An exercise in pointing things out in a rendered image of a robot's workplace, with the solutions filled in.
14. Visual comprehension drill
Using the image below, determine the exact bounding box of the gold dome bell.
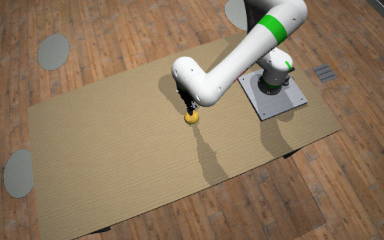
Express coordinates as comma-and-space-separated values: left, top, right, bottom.
184, 111, 199, 124

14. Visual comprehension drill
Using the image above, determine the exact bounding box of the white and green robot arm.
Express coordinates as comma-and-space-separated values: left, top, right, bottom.
171, 0, 307, 107

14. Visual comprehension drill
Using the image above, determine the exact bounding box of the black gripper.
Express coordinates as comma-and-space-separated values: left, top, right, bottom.
181, 96, 197, 114

